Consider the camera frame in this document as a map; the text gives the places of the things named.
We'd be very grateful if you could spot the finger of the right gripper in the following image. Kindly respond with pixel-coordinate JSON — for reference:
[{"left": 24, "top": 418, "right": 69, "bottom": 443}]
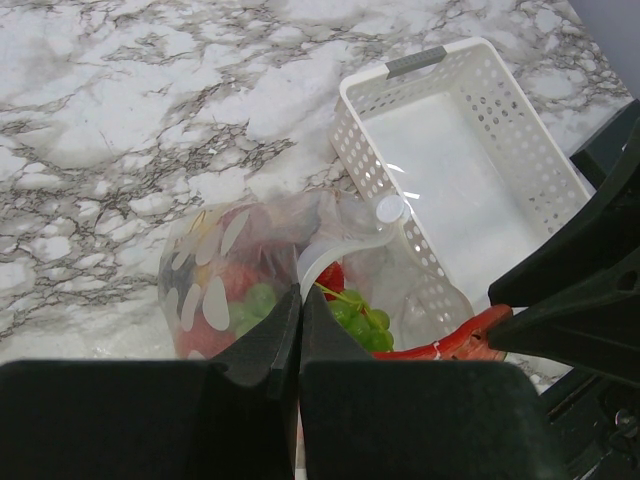
[{"left": 488, "top": 99, "right": 639, "bottom": 307}]

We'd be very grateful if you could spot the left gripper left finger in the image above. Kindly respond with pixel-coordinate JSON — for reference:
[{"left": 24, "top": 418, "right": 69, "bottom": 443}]
[{"left": 1, "top": 287, "right": 302, "bottom": 479}]

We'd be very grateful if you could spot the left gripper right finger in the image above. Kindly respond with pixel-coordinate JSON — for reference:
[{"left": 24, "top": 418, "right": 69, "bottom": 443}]
[{"left": 299, "top": 289, "right": 568, "bottom": 479}]

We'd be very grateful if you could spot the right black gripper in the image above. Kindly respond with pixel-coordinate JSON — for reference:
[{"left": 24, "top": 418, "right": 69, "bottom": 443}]
[{"left": 488, "top": 250, "right": 639, "bottom": 479}]

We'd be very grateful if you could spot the green grape bunch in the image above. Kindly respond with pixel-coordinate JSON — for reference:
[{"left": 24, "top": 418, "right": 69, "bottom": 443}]
[{"left": 228, "top": 282, "right": 394, "bottom": 353}]

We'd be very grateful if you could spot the watermelon slice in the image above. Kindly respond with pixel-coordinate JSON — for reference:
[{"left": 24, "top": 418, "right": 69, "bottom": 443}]
[{"left": 373, "top": 304, "right": 513, "bottom": 361}]

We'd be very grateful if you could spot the clear zip top bag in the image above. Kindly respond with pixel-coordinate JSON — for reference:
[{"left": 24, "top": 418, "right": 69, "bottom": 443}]
[{"left": 158, "top": 189, "right": 473, "bottom": 359}]

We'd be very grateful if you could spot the white plastic basket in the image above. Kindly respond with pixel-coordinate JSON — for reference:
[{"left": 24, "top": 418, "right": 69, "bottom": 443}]
[{"left": 329, "top": 37, "right": 589, "bottom": 310}]

